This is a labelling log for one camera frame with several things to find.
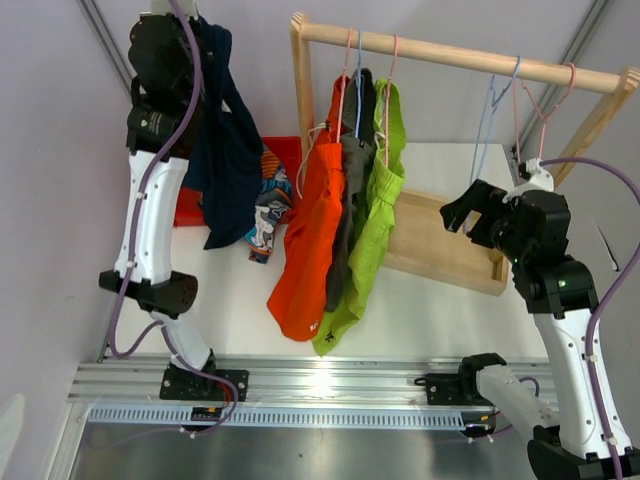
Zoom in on olive grey shorts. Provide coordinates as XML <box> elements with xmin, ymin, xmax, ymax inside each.
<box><xmin>325</xmin><ymin>68</ymin><xmax>376</xmax><ymax>312</ymax></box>

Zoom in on wooden clothes rack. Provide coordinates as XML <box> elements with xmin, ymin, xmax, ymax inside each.
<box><xmin>290</xmin><ymin>12</ymin><xmax>639</xmax><ymax>296</ymax></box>

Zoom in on grey slotted cable duct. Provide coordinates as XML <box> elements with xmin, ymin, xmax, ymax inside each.
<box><xmin>87</xmin><ymin>404</ymin><xmax>495</xmax><ymax>431</ymax></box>

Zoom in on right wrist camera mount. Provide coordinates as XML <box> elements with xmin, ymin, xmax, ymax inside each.
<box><xmin>502</xmin><ymin>158</ymin><xmax>555</xmax><ymax>204</ymax></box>

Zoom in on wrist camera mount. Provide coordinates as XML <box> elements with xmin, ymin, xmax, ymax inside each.
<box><xmin>150</xmin><ymin>0</ymin><xmax>199</xmax><ymax>19</ymax></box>
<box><xmin>502</xmin><ymin>158</ymin><xmax>555</xmax><ymax>204</ymax></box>

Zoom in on aluminium mounting rail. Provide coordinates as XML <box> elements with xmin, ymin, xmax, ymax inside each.
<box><xmin>66</xmin><ymin>352</ymin><xmax>559</xmax><ymax>416</ymax></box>

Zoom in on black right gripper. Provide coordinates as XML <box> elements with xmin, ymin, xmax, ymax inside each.
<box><xmin>440</xmin><ymin>180</ymin><xmax>530</xmax><ymax>265</ymax></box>

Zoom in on navy blue shorts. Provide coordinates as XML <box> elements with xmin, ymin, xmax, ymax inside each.
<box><xmin>183</xmin><ymin>19</ymin><xmax>263</xmax><ymax>250</ymax></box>

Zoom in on pink hanger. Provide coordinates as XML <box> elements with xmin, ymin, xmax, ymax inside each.
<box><xmin>336</xmin><ymin>28</ymin><xmax>353</xmax><ymax>143</ymax></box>
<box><xmin>372</xmin><ymin>33</ymin><xmax>401</xmax><ymax>169</ymax></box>
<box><xmin>511</xmin><ymin>62</ymin><xmax>577</xmax><ymax>167</ymax></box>

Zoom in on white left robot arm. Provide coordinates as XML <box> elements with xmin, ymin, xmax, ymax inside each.
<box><xmin>99</xmin><ymin>1</ymin><xmax>248</xmax><ymax>403</ymax></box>

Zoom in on lime green shorts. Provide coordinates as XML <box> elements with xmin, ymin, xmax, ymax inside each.
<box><xmin>312</xmin><ymin>78</ymin><xmax>407</xmax><ymax>356</ymax></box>

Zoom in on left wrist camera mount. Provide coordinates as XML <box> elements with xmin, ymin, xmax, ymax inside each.
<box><xmin>150</xmin><ymin>0</ymin><xmax>199</xmax><ymax>19</ymax></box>

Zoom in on red plastic bin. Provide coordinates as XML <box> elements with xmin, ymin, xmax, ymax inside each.
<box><xmin>173</xmin><ymin>137</ymin><xmax>302</xmax><ymax>244</ymax></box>

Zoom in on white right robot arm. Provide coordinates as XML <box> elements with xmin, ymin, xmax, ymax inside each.
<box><xmin>414</xmin><ymin>180</ymin><xmax>639</xmax><ymax>479</ymax></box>

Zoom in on patterned blue orange shorts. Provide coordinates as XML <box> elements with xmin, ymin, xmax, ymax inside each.
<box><xmin>244</xmin><ymin>144</ymin><xmax>293</xmax><ymax>264</ymax></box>

